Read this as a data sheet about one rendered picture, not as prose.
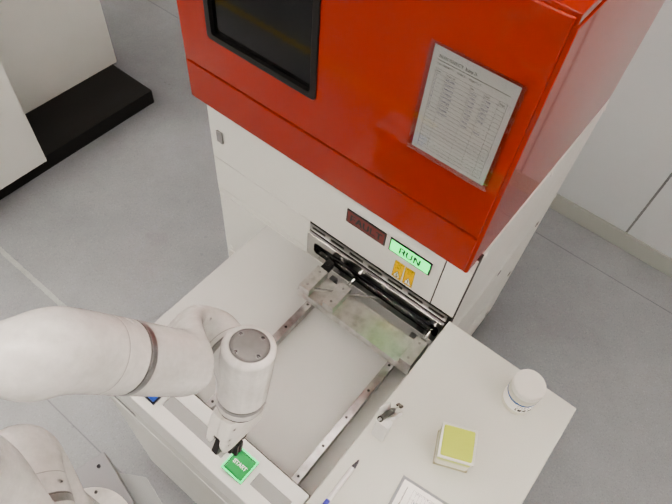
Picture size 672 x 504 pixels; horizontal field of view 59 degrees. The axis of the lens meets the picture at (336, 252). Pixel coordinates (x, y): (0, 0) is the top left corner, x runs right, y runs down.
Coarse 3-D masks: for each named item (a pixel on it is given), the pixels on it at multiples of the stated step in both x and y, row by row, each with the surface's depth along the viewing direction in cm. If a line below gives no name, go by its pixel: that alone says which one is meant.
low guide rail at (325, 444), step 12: (384, 372) 148; (372, 384) 146; (360, 396) 144; (360, 408) 144; (348, 420) 141; (336, 432) 139; (324, 444) 137; (312, 456) 135; (300, 468) 134; (312, 468) 136; (300, 480) 132
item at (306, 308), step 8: (336, 280) 163; (304, 304) 158; (296, 312) 156; (304, 312) 157; (288, 320) 155; (296, 320) 155; (280, 328) 153; (288, 328) 154; (280, 336) 152; (208, 400) 141
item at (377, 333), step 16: (320, 304) 155; (352, 304) 156; (336, 320) 154; (352, 320) 153; (368, 320) 153; (384, 320) 153; (368, 336) 150; (384, 336) 151; (400, 336) 151; (384, 352) 148; (400, 352) 149; (400, 368) 148
